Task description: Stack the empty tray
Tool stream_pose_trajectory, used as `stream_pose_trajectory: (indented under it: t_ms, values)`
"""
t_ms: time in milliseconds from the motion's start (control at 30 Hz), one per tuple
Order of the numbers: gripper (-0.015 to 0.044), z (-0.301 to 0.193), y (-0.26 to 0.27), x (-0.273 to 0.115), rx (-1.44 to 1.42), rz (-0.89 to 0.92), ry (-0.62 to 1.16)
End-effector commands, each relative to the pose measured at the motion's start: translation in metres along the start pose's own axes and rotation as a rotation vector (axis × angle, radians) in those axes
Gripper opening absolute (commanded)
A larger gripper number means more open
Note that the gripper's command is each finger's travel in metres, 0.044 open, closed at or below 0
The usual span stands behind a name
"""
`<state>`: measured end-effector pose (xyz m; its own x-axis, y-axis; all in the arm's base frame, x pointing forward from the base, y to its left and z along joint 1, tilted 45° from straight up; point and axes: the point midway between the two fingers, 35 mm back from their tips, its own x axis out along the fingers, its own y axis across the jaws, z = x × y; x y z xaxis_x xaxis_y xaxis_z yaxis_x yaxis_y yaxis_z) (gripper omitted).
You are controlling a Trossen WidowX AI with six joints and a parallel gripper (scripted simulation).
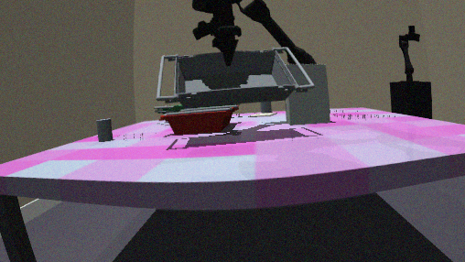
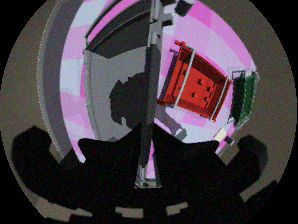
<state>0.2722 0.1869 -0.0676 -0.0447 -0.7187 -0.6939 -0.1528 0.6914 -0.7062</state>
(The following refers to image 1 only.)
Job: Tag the red plastic tray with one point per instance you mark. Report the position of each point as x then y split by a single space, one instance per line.
199 123

